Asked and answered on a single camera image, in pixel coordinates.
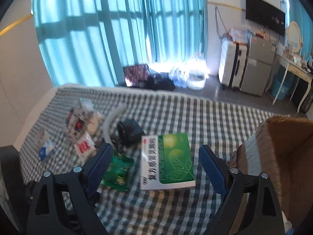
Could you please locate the white dressing table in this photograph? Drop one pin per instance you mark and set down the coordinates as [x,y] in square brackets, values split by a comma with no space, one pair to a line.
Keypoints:
[291,72]

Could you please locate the white suitcase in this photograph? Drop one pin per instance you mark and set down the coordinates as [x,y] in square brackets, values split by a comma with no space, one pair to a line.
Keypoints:
[232,63]

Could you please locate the cardboard box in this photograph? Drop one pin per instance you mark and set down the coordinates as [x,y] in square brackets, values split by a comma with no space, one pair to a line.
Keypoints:
[282,147]

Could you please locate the beige cloth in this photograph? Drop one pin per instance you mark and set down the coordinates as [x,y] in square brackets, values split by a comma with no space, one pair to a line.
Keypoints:
[94,123]

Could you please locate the patterned bag on floor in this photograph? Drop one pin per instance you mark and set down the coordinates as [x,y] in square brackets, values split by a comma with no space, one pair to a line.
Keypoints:
[135,74]

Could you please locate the teal curtain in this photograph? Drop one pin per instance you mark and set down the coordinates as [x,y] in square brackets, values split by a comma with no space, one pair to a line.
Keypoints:
[89,42]

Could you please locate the white curved tube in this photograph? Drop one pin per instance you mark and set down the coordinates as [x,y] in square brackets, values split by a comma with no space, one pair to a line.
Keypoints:
[109,120]

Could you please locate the red white sachet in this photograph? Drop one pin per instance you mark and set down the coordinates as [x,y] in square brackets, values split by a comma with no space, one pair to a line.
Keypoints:
[85,147]

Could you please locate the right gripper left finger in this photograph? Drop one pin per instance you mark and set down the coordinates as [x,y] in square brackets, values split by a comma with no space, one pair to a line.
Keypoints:
[62,202]

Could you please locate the grey mini fridge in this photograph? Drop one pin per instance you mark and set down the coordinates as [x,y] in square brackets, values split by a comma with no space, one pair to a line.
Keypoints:
[258,66]

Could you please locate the green snack packet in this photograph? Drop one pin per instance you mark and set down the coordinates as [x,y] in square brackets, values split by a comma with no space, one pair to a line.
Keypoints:
[116,176]

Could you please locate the green white medicine box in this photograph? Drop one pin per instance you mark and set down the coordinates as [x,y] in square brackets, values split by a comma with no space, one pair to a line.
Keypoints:
[166,162]

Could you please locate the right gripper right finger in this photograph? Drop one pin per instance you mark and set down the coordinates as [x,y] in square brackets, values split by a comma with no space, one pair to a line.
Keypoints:
[249,203]

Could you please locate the blue tissue packet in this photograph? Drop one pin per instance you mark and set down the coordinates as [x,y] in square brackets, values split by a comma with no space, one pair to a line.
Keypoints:
[44,144]

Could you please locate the black clothes on floor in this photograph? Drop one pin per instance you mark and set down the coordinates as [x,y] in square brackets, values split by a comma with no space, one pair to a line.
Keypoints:
[156,82]

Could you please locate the wall television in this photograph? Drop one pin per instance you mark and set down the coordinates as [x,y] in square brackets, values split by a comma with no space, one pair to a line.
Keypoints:
[266,15]

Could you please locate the checkered bed sheet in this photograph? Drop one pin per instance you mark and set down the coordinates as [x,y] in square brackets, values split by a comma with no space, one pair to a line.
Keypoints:
[166,190]

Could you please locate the black pouch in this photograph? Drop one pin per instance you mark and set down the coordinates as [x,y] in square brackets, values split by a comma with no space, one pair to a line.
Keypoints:
[130,132]

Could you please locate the oval mirror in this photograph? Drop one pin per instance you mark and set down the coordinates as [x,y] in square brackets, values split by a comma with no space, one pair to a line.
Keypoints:
[293,37]

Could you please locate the water bottle pack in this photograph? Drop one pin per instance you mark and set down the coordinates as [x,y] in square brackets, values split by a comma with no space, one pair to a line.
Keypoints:
[179,77]

